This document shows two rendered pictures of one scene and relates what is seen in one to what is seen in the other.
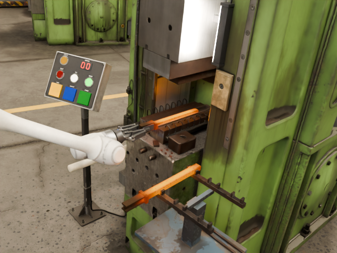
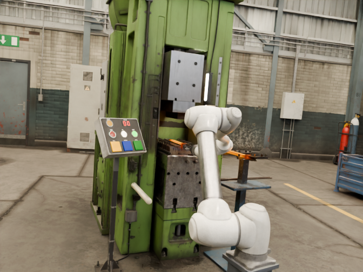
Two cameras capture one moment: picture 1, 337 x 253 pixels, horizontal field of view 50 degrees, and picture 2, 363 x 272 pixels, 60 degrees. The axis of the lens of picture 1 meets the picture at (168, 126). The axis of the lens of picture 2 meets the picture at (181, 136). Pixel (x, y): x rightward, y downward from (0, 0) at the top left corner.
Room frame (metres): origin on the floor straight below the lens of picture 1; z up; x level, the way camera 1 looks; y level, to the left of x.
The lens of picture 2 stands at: (0.71, 2.55, 1.33)
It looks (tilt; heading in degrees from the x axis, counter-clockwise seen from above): 6 degrees down; 291
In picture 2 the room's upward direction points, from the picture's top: 5 degrees clockwise
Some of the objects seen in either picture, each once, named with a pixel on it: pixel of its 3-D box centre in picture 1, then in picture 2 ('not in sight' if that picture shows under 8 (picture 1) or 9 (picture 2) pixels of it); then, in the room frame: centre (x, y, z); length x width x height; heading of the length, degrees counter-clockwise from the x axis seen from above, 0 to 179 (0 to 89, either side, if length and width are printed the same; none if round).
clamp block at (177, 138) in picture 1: (182, 142); not in sight; (1.55, -0.08, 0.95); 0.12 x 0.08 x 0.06; 134
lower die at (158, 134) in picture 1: (180, 119); (172, 145); (1.79, -0.06, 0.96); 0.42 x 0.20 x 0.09; 134
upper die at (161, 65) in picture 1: (187, 57); (174, 106); (1.79, -0.06, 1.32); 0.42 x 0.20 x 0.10; 134
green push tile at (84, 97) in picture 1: (84, 98); (138, 145); (1.83, 0.49, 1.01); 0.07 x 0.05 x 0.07; 69
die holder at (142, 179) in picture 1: (183, 162); (174, 174); (1.75, -0.11, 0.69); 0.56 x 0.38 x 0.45; 134
